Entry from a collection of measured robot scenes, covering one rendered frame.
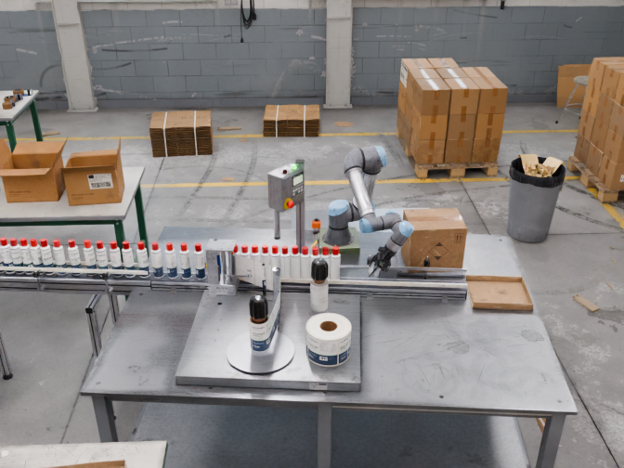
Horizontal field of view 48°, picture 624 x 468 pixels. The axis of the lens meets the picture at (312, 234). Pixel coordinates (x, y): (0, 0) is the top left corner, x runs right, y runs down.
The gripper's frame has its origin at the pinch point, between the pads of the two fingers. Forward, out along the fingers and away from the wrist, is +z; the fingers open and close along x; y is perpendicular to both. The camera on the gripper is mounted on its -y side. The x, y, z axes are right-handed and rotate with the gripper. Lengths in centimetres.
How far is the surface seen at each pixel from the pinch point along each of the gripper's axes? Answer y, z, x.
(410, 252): -15.1, -15.1, 16.3
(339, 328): 60, 0, -18
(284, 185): 1, -21, -63
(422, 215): -31.3, -30.2, 15.4
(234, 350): 61, 35, -52
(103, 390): 83, 67, -95
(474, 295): 2, -19, 52
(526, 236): -204, 8, 162
